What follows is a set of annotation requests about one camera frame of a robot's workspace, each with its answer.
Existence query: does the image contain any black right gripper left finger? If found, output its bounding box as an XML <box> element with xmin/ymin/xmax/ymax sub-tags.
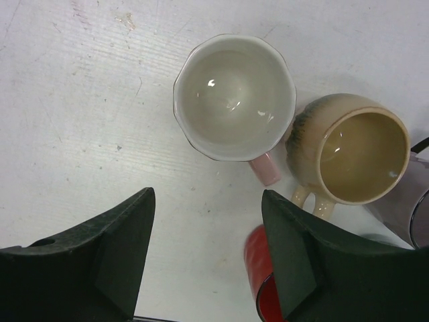
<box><xmin>1</xmin><ymin>188</ymin><xmax>156</xmax><ymax>321</ymax></box>

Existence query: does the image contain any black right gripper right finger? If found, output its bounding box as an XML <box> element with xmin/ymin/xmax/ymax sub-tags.
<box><xmin>261</xmin><ymin>190</ymin><xmax>428</xmax><ymax>321</ymax></box>

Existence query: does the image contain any red mug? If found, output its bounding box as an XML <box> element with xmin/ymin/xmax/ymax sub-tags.
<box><xmin>243</xmin><ymin>225</ymin><xmax>284</xmax><ymax>322</ymax></box>

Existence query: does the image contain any lavender mug with black handle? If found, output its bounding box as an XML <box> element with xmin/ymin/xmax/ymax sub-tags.
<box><xmin>365</xmin><ymin>138</ymin><xmax>429</xmax><ymax>248</ymax></box>

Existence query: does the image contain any cream mug with blue drips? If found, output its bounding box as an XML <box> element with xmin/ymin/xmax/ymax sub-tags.
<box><xmin>286</xmin><ymin>93</ymin><xmax>410</xmax><ymax>219</ymax></box>

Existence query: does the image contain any pink mug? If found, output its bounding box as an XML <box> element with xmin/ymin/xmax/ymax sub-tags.
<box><xmin>173</xmin><ymin>34</ymin><xmax>297</xmax><ymax>186</ymax></box>

